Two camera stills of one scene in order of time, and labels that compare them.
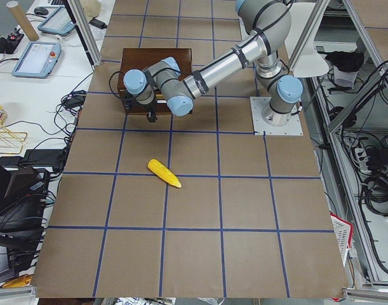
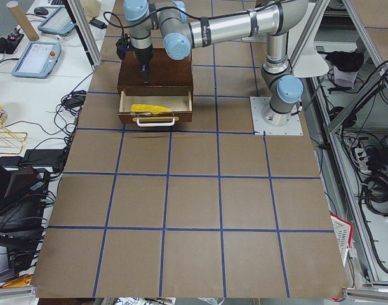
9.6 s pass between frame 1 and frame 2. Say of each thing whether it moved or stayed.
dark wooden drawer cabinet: moved
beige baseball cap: stayed
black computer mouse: stayed
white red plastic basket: stayed
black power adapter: stayed
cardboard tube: stayed
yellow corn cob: moved
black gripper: moved
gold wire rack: stayed
